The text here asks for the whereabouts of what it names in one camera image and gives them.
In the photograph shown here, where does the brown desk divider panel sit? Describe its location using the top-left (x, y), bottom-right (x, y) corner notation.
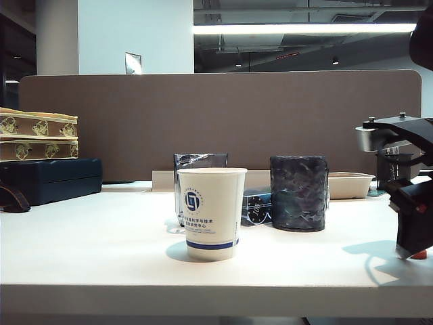
top-left (18, 69), bottom-right (424, 186)

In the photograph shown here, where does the brown box yellow bear pattern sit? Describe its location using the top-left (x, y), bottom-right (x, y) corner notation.
top-left (0, 106), bottom-right (79, 139)
top-left (0, 137), bottom-right (81, 163)

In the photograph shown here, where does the beige oval tray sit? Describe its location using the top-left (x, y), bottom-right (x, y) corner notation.
top-left (327, 171), bottom-right (377, 200)

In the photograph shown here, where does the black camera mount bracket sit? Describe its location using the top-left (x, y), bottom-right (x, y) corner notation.
top-left (361, 113), bottom-right (433, 160)

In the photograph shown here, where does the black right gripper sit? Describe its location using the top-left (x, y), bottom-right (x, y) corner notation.
top-left (388, 178), bottom-right (433, 260)

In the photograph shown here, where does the dark blue hard case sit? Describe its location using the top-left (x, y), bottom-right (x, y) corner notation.
top-left (0, 157), bottom-right (104, 207)

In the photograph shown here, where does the brown leather strap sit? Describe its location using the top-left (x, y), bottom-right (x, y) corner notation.
top-left (0, 184), bottom-right (32, 214)

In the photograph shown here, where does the white paper cup blue logo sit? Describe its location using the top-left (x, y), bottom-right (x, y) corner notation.
top-left (177, 167), bottom-right (248, 262)

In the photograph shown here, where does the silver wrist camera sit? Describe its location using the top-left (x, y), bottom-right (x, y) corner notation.
top-left (355, 125), bottom-right (385, 153)

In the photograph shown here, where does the small wall sign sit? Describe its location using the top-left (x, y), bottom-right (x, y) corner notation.
top-left (124, 51), bottom-right (143, 75)

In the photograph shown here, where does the small dark blue box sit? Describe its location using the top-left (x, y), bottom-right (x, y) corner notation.
top-left (240, 189), bottom-right (274, 227)

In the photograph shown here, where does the black mesh pen holder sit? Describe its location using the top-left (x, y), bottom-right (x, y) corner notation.
top-left (375, 152), bottom-right (415, 191)

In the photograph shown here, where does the long ceiling light strip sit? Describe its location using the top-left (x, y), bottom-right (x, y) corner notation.
top-left (192, 22), bottom-right (417, 35)

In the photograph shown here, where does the dark marbled mug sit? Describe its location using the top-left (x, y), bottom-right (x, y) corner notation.
top-left (269, 155), bottom-right (331, 233)

